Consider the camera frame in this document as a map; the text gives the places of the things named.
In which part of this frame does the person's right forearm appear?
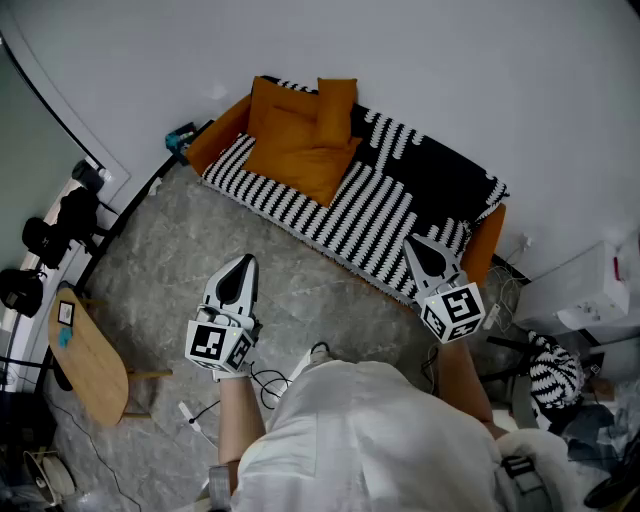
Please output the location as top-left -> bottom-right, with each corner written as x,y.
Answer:
437,342 -> 509,439

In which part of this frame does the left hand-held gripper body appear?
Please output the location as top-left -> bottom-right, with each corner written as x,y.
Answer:
184,301 -> 264,376

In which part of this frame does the dark fabric pile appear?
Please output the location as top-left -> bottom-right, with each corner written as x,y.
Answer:
559,402 -> 640,466

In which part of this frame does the orange sofa with striped cover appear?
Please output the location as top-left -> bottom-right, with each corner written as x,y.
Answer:
199,74 -> 511,306

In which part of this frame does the oval wooden side table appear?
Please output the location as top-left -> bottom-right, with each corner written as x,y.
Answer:
48,287 -> 174,427

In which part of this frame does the black-and-white patterned cloth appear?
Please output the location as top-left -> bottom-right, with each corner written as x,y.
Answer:
527,330 -> 586,426

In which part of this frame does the black cabinet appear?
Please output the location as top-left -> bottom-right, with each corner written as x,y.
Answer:
0,392 -> 57,451

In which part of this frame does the person's white shirt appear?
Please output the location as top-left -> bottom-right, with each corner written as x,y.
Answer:
229,359 -> 591,512

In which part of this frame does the white appliance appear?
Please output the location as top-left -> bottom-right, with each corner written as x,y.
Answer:
514,240 -> 632,331

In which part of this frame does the standing fan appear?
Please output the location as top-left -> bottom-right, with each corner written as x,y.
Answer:
22,448 -> 76,509

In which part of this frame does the person's white shoe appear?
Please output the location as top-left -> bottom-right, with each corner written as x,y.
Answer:
289,341 -> 331,386

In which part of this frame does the white cable bundle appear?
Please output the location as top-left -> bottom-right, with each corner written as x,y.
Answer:
487,234 -> 531,334

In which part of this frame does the black metal chair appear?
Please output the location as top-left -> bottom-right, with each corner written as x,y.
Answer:
487,334 -> 554,431

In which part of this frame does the teal box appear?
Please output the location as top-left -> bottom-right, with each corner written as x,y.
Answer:
164,120 -> 202,152

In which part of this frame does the person's left forearm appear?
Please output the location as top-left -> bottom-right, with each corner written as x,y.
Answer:
217,372 -> 266,469

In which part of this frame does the grey harness strap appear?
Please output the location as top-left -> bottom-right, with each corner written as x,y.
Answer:
207,464 -> 231,511
499,454 -> 551,512

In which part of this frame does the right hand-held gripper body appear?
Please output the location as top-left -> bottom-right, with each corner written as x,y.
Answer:
414,271 -> 487,346

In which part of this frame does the white red plastic bag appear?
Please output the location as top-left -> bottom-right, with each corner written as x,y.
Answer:
612,234 -> 640,296

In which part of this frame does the small black bag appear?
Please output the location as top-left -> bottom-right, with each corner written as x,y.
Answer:
72,158 -> 107,195

